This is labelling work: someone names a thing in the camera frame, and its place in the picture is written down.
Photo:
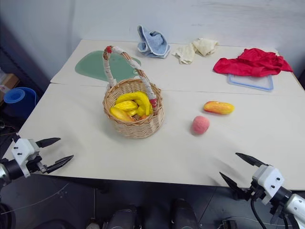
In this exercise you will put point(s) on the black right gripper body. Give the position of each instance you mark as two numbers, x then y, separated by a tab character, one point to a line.
245	192

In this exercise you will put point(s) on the yellow banana bunch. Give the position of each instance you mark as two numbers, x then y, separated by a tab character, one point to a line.
144	100

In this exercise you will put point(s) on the yellow orange mango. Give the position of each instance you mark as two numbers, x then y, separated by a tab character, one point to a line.
120	114

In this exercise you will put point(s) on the red cloth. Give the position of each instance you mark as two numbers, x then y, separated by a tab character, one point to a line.
252	63

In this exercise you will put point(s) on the pink peach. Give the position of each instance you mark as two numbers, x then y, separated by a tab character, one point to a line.
200	125

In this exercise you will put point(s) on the brown cardboard box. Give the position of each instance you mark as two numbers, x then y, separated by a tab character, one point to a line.
8	82

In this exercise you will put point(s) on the light blue towel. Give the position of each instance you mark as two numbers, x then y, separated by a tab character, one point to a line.
155	44

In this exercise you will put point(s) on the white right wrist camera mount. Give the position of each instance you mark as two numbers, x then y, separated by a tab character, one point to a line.
270	180

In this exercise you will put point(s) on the green cutting mat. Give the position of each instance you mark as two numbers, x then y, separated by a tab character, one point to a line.
93	64

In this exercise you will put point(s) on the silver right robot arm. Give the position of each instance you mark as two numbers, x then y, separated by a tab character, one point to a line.
296	206

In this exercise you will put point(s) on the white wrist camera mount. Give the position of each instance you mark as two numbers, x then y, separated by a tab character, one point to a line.
270	180
22	149

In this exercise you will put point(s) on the blue rolled foam mat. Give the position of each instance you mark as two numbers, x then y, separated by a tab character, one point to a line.
20	100

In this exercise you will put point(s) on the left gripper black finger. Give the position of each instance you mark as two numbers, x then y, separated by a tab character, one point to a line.
59	162
48	141

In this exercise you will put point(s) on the small orange fruit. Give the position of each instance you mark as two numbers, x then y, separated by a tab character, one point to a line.
143	117

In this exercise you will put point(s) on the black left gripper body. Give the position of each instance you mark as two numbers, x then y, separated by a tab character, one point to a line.
35	164

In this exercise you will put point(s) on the red yellow long mango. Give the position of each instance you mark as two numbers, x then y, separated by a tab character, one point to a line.
218	107

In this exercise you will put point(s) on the yellow starfruit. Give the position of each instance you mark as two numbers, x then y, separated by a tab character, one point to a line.
126	105

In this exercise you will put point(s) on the clear lid with blue rim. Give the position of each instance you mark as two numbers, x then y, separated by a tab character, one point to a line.
250	83

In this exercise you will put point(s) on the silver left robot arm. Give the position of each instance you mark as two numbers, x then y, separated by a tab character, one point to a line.
13	169

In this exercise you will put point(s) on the cream cloth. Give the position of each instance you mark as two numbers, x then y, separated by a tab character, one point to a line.
188	53

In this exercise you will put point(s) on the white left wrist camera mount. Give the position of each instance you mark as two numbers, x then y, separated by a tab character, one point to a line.
22	149

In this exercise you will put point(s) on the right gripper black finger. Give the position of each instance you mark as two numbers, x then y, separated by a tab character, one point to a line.
230	183
252	160

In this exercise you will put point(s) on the dark rounded shape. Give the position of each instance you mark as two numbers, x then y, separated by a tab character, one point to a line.
125	218

